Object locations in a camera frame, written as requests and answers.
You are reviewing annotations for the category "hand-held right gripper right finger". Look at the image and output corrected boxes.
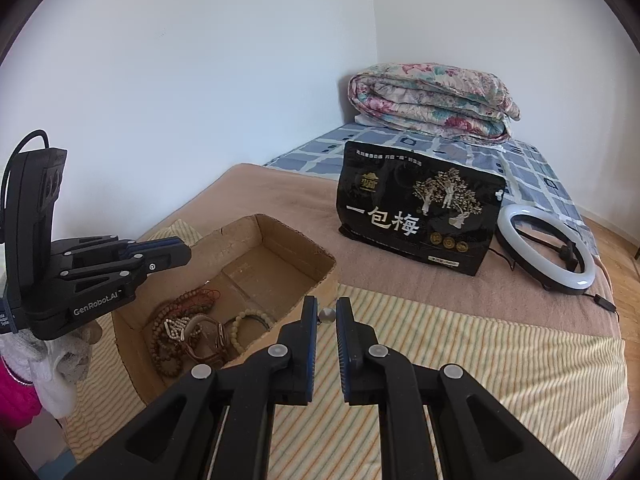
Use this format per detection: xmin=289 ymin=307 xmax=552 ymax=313
xmin=336 ymin=297 xmax=579 ymax=480

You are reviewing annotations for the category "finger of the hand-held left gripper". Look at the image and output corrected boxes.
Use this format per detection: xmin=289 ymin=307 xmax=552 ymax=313
xmin=59 ymin=244 xmax=194 ymax=294
xmin=50 ymin=234 xmax=187 ymax=262

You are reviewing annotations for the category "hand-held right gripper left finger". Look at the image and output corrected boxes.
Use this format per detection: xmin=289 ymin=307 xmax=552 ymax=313
xmin=62 ymin=295 xmax=320 ymax=480

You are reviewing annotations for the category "red string charm bracelet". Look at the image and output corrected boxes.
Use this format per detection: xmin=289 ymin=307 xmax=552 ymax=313
xmin=192 ymin=286 xmax=222 ymax=307

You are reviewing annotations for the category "pale green bead bracelet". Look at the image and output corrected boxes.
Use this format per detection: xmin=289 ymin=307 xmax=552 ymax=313
xmin=228 ymin=310 xmax=274 ymax=357

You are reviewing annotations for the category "cream pearl bracelet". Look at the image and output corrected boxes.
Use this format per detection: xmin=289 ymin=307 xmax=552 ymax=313
xmin=162 ymin=312 xmax=203 ymax=347

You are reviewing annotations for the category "tan strap bracelet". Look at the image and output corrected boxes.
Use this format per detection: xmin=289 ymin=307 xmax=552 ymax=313
xmin=181 ymin=312 xmax=229 ymax=362

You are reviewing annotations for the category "cardboard box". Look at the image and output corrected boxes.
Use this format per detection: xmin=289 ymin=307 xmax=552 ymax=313
xmin=111 ymin=214 xmax=338 ymax=406

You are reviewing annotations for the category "person's left hand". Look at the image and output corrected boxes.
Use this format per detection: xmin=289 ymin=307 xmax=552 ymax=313
xmin=0 ymin=320 xmax=104 ymax=419

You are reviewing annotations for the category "striped yellow towel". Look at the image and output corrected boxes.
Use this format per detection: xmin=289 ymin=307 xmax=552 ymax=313
xmin=62 ymin=221 xmax=629 ymax=480

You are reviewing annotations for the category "tan blanket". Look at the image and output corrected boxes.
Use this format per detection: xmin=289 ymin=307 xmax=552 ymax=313
xmin=135 ymin=162 xmax=626 ymax=352

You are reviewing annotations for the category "black printed snack bag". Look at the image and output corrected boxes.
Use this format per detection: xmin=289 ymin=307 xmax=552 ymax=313
xmin=337 ymin=141 xmax=506 ymax=277

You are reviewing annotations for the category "blue checkered bedsheet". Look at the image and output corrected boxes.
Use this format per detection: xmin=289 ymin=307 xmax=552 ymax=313
xmin=262 ymin=121 xmax=599 ymax=257

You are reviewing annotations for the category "folded floral quilt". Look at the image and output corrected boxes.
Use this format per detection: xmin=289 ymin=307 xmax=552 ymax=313
xmin=348 ymin=62 xmax=521 ymax=142

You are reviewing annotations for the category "brown wooden bead bracelet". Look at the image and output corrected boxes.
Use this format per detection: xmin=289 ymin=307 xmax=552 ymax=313
xmin=149 ymin=285 xmax=222 ymax=387

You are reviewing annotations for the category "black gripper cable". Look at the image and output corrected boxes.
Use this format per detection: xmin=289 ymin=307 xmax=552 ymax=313
xmin=1 ymin=130 xmax=52 ymax=241

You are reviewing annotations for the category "white ring light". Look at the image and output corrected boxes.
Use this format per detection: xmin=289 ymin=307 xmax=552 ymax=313
xmin=495 ymin=204 xmax=597 ymax=295

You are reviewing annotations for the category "black ring light cable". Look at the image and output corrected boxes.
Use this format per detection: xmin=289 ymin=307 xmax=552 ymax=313
xmin=585 ymin=289 xmax=620 ymax=317

